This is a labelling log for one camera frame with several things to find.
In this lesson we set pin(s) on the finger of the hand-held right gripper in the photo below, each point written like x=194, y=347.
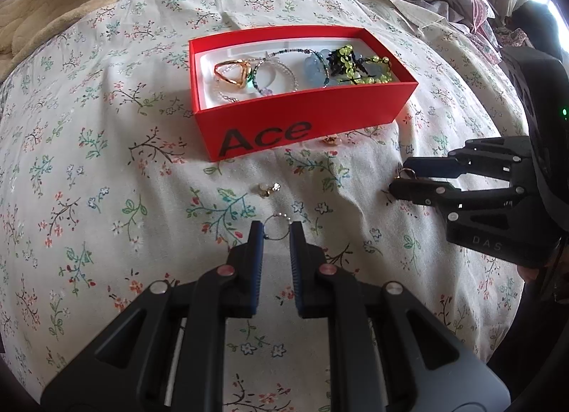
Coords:
x=431, y=167
x=418, y=192

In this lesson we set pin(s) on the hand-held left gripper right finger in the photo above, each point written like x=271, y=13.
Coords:
x=297, y=270

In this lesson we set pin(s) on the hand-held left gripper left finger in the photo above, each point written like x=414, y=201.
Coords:
x=255, y=270

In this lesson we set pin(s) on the silver hoop earring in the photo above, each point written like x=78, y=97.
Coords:
x=280, y=215

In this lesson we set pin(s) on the gold pearl earring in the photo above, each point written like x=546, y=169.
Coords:
x=266, y=190

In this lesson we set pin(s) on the red cardboard box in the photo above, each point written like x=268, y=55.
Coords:
x=355, y=114

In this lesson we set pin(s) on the small gold earring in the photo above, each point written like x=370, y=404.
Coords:
x=330, y=141

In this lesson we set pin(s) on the black hair clip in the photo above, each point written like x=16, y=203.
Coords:
x=344, y=66

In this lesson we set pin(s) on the person's right hand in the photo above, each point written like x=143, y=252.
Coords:
x=529, y=273

